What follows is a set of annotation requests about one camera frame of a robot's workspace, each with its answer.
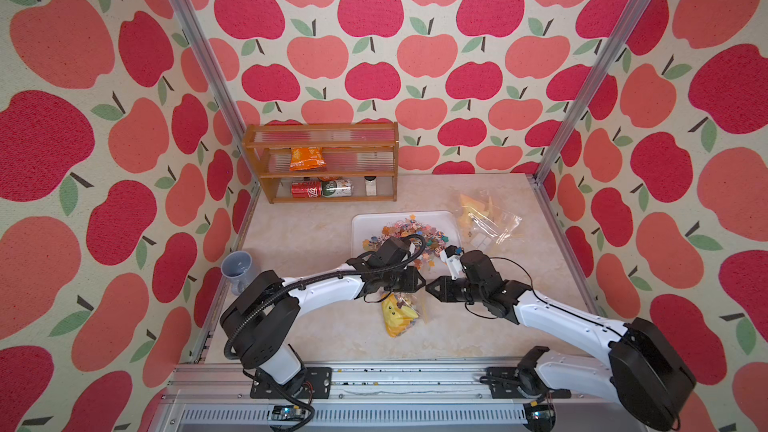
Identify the poured candies pile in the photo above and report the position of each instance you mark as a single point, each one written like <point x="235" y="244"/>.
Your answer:
<point x="435" y="239"/>

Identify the orange snack bag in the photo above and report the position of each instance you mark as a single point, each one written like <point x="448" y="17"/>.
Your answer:
<point x="306" y="158"/>

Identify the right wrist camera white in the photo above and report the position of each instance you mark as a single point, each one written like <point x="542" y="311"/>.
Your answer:
<point x="451" y="257"/>

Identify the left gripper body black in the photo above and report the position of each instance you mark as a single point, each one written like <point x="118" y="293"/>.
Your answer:
<point x="401" y="279"/>

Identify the white plastic tray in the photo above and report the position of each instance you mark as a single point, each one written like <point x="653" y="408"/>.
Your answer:
<point x="439" y="228"/>

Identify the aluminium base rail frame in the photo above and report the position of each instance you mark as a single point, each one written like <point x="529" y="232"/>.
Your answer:
<point x="389" y="395"/>

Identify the red soda can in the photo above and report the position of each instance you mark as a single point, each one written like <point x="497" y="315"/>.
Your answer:
<point x="307" y="189"/>

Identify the ziploc bag of yellow candies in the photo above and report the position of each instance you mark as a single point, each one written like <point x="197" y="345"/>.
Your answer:
<point x="403" y="311"/>

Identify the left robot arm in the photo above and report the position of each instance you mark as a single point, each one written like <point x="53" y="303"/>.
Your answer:
<point x="259" y="320"/>

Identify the right aluminium corner post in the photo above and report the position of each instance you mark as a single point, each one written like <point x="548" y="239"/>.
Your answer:
<point x="614" y="46"/>

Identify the green soda can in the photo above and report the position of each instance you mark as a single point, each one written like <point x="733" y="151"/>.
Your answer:
<point x="337" y="188"/>

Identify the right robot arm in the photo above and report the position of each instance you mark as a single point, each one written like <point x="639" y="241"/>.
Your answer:
<point x="631" y="364"/>

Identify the left aluminium corner post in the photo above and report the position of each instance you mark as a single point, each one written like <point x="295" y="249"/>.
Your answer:
<point x="210" y="67"/>

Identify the grey blue mug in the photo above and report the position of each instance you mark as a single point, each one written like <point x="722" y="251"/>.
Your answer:
<point x="240" y="270"/>

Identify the aluminium corner post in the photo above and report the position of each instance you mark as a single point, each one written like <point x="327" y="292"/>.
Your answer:
<point x="210" y="67"/>
<point x="614" y="46"/>

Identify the small white bottle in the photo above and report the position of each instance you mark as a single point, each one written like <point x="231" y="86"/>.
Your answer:
<point x="371" y="185"/>

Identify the wooden shelf rack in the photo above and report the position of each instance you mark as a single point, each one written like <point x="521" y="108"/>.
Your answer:
<point x="340" y="162"/>

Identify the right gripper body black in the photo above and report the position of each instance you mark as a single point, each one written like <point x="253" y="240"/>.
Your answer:
<point x="458" y="290"/>

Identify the ziploc bag of colourful candies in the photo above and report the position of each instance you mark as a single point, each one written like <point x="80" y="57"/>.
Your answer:
<point x="489" y="236"/>

